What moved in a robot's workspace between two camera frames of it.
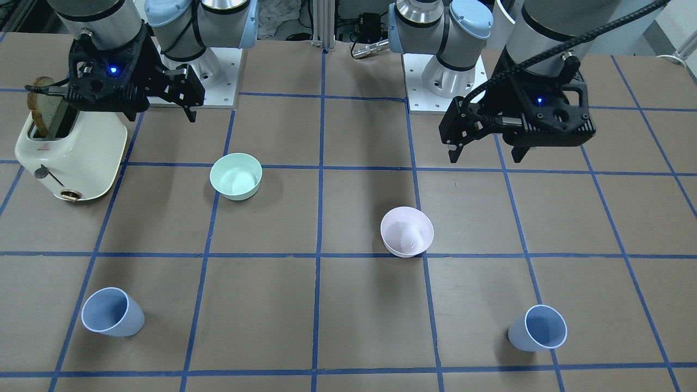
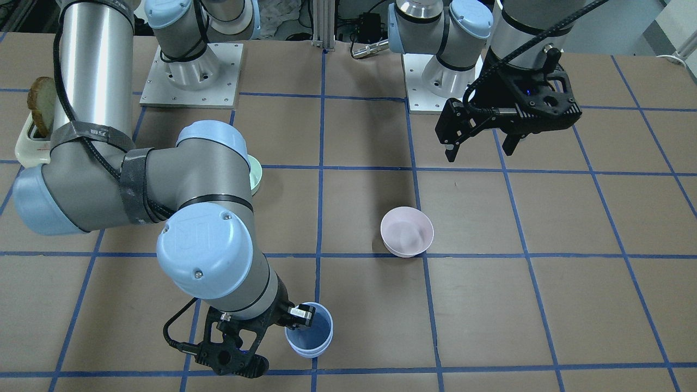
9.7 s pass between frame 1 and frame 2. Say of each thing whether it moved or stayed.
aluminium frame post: stayed
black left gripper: moved
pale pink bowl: stayed
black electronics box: stayed
